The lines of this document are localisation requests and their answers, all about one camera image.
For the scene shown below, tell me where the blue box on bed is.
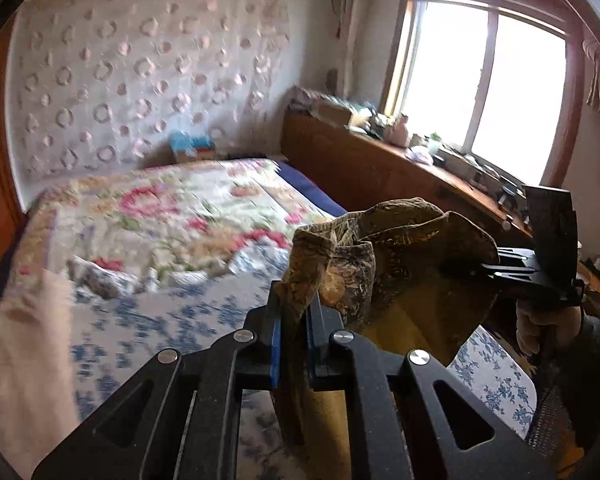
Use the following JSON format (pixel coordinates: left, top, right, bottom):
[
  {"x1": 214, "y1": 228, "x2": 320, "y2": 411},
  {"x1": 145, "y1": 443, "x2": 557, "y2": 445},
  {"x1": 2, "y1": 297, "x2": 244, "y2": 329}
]
[{"x1": 169, "y1": 131, "x2": 217, "y2": 163}]

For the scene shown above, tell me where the long wooden cabinet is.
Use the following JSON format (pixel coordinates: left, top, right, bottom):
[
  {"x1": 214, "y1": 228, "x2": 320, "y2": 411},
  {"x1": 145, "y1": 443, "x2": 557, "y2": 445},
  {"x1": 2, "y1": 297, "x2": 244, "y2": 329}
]
[{"x1": 282, "y1": 110, "x2": 600, "y2": 301}]

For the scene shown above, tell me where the brown cardboard box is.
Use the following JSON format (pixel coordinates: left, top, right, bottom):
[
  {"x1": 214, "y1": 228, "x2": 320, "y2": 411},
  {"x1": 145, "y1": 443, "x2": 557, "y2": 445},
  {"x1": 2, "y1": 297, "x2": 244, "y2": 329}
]
[{"x1": 320, "y1": 100, "x2": 371, "y2": 128}]

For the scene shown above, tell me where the pale pink cloth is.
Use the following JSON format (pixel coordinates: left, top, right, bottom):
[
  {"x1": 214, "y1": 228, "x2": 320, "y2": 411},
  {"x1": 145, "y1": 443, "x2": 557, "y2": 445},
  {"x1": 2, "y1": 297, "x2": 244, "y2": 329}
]
[{"x1": 0, "y1": 267, "x2": 81, "y2": 480}]

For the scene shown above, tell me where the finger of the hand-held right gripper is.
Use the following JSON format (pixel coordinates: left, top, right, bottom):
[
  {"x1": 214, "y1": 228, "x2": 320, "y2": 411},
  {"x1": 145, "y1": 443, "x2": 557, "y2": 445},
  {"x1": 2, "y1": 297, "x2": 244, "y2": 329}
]
[
  {"x1": 480, "y1": 249, "x2": 538, "y2": 273},
  {"x1": 480, "y1": 270, "x2": 541, "y2": 288}
]

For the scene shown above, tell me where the beige window curtain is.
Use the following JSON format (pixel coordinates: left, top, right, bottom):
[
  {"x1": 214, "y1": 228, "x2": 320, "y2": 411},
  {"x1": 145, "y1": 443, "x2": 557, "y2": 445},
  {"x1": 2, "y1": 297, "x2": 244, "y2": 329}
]
[
  {"x1": 337, "y1": 0, "x2": 376, "y2": 96},
  {"x1": 582, "y1": 37, "x2": 600, "y2": 111}
]

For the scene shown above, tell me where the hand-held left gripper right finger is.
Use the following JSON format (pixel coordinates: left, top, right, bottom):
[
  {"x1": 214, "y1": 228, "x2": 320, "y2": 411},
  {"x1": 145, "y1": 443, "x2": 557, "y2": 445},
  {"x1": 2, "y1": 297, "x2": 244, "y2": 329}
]
[{"x1": 305, "y1": 292, "x2": 556, "y2": 480}]

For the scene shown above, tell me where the pink bottle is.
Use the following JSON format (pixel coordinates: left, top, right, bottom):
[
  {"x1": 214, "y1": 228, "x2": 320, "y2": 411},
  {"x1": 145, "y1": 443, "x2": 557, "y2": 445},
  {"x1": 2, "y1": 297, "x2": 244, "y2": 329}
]
[{"x1": 387, "y1": 114, "x2": 412, "y2": 145}]

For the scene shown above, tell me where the blue floral bed sheet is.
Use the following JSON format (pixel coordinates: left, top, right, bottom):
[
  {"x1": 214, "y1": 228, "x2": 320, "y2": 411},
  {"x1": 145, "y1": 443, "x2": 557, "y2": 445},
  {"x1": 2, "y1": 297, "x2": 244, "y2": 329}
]
[{"x1": 70, "y1": 245, "x2": 538, "y2": 480}]

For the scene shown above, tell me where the folded fabric pile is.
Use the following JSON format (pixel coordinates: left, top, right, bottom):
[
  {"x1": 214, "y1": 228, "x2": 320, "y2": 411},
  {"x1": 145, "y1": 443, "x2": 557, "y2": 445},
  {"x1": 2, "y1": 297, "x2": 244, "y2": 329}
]
[{"x1": 289, "y1": 85, "x2": 331, "y2": 116}]

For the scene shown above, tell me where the person's right hand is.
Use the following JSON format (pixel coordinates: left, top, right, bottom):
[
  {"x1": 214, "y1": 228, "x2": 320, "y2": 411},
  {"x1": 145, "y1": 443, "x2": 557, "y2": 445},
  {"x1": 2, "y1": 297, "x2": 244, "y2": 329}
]
[{"x1": 516, "y1": 304, "x2": 583, "y2": 358}]

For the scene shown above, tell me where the floral quilt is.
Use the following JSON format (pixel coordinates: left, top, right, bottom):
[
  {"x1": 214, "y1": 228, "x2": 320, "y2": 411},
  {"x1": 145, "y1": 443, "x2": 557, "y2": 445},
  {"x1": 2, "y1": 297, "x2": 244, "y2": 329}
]
[{"x1": 10, "y1": 157, "x2": 351, "y2": 306}]

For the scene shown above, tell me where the wood framed window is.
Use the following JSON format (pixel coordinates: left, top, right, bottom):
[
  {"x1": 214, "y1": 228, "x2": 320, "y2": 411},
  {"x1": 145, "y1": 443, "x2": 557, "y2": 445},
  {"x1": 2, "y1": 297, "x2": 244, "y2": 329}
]
[{"x1": 380, "y1": 0, "x2": 583, "y2": 188}]

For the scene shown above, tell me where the golden patterned garment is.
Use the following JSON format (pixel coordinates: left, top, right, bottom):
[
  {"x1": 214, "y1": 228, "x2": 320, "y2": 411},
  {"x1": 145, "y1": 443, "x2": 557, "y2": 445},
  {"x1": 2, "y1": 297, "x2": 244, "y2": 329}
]
[{"x1": 272, "y1": 196, "x2": 501, "y2": 480}]

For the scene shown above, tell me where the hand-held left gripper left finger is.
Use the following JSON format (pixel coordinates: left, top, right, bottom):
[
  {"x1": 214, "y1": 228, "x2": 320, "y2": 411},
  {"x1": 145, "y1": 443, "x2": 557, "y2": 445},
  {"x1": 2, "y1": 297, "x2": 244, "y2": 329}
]
[{"x1": 32, "y1": 280, "x2": 283, "y2": 480}]

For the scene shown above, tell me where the navy blue blanket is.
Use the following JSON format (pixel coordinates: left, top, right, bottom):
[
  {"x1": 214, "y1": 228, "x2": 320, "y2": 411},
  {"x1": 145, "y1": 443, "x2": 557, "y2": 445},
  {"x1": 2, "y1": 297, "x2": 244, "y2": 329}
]
[{"x1": 270, "y1": 160, "x2": 348, "y2": 218}]

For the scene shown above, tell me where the circle patterned sheer curtain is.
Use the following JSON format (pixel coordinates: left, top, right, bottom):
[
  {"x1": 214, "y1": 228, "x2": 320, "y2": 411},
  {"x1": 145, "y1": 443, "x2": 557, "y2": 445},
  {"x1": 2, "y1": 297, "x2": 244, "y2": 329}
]
[{"x1": 7, "y1": 0, "x2": 293, "y2": 196}]

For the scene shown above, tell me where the person's right forearm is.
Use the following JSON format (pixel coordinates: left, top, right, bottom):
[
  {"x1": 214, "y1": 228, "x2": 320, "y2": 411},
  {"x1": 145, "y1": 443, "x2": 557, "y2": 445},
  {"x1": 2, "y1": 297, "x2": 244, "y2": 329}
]
[{"x1": 527, "y1": 312, "x2": 600, "y2": 461}]

